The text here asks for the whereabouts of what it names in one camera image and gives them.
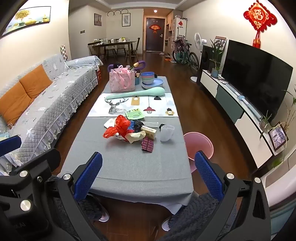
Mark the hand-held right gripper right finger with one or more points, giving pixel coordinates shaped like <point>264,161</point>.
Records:
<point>209,176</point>

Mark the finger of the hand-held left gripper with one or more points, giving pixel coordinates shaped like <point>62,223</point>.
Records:
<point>10,143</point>
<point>44,160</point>

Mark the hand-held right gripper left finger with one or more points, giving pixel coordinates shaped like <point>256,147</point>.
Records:
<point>89,176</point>

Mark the pink plastic bin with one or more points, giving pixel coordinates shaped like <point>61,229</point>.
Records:
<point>198,143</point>

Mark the red plastic bag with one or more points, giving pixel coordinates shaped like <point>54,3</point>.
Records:
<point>121,126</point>

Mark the cream paper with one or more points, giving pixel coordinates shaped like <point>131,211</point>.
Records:
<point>134,136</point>

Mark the red patterned packet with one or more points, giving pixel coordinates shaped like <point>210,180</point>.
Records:
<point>147,145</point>

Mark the person's left leg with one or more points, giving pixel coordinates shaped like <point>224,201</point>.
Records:
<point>90,206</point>

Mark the person's leg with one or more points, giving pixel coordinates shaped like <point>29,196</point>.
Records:
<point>90,206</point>
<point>192,220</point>

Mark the grey tablecloth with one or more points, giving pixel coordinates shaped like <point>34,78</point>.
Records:
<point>129,166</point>

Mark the orange cushion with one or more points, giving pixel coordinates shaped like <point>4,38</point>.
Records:
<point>35,80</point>
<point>15,102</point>

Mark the white slipper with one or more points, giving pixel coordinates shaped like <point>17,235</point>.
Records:
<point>166,224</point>
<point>104,215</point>

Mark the person's right leg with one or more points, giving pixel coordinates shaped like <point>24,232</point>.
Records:
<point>192,220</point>

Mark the white crumpled tissue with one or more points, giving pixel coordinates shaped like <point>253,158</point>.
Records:
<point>109,122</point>

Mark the blue plastic bag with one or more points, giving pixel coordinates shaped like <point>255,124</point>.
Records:
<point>132,126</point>

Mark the white low cabinet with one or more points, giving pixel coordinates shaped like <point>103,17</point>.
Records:
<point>279,185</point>

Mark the sofa with grey quilted cover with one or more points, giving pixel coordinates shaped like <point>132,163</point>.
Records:
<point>69,92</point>

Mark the yellow carton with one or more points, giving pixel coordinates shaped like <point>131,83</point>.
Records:
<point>149,132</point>

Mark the white and teal television cabinet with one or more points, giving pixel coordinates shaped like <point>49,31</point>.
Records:
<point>231,104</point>

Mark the green leaflet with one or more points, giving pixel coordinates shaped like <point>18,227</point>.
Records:
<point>134,114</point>

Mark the small plant in glass vase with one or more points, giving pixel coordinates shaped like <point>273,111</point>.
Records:
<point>266,124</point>

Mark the clear plastic wrapper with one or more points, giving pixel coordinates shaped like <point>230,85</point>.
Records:
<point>150,123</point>

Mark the white deer print table runner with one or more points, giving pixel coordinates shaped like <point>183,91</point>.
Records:
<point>129,105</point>

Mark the white and blue long pole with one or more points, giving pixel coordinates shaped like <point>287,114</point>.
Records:
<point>242,97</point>

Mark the pink gift bag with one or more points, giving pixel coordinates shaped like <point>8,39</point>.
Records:
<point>121,81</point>

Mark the red plastic stool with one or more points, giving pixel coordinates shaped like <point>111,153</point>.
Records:
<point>99,74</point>

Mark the tall green bamboo plant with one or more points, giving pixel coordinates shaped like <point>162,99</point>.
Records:
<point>290,111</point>

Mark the potted green plant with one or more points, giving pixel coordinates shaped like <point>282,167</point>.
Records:
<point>215,71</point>

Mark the black white checkered cushion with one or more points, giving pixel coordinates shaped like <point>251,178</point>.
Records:
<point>63,52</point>

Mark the blue pen holder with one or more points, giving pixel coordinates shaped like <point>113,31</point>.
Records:
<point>137,80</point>

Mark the black television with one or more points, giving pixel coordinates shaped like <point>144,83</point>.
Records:
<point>256,76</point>

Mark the stack of pastel bowls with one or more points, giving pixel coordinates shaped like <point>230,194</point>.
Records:
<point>148,77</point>

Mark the black speaker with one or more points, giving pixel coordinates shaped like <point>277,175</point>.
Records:
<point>207,59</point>

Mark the wooden dining chair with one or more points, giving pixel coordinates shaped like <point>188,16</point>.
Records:
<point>93,48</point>
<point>110,50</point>
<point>120,49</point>
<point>136,47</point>

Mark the orange slippers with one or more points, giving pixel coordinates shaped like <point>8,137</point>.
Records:
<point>167,59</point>

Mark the purple curved tube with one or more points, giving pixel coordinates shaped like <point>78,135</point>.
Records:
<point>143,63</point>

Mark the bicycle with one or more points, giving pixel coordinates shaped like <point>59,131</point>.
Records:
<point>185,53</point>

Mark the hanging photo calendar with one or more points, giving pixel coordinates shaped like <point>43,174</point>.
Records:
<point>220,42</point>

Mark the wooden dining table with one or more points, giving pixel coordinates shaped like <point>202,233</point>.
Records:
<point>115,43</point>

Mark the white standing fan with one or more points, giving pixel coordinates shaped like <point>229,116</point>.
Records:
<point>198,40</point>

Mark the cluster of bottles and jars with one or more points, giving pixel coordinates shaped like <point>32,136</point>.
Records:
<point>111,40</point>

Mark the dark entrance door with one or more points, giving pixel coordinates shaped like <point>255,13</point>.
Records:
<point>155,39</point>

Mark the white tall cabinet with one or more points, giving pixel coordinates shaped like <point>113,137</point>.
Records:
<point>177,31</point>

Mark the red diamond paper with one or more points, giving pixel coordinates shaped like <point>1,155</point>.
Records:
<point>181,23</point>

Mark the red fan door ornament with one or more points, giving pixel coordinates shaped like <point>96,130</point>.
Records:
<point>155,27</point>

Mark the dark photo frame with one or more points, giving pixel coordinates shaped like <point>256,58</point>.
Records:
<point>278,136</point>

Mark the landscape wall painting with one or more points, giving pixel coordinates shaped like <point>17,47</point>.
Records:
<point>27,17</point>

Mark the framed wall picture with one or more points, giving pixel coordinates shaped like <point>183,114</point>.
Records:
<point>97,19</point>
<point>126,19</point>

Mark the red knot wall ornament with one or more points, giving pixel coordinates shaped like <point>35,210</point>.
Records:
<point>259,16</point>

